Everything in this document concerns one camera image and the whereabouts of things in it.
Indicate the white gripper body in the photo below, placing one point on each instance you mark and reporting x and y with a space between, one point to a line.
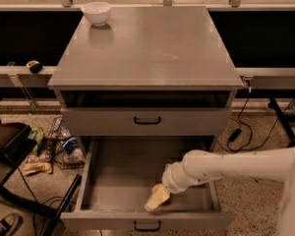
171 182

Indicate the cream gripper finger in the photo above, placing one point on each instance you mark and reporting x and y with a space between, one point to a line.
160 197

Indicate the orange fruit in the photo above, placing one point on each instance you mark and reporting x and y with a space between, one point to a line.
156 187

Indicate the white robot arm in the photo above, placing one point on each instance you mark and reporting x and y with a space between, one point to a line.
198 167

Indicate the grey open lower drawer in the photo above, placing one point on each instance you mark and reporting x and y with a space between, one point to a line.
118 177

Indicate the grey closed upper drawer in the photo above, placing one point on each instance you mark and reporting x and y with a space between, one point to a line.
94 122

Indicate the grey drawer cabinet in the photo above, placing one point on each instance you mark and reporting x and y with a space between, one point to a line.
147 58

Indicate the snack bag on floor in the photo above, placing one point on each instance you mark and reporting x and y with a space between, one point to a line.
40 158

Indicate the black white sneaker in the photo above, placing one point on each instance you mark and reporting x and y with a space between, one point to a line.
8 224

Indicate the black yellow tape measure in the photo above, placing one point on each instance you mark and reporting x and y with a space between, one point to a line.
34 66

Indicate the white ceramic bowl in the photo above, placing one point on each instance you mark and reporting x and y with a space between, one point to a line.
97 13

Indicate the wire basket with items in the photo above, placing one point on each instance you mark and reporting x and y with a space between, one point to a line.
68 154

